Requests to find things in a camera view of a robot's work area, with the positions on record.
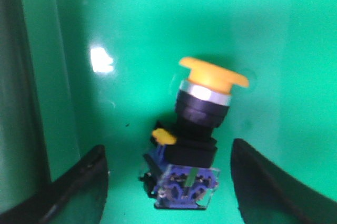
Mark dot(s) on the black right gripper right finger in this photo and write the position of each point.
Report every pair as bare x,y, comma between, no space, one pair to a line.
267,194

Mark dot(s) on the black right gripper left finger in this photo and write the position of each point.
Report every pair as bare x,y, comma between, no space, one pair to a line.
78,196

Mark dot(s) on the yellow mushroom push button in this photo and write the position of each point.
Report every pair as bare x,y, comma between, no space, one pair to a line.
180,173

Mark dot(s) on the green conveyor belt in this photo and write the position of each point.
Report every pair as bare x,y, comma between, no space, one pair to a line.
107,70

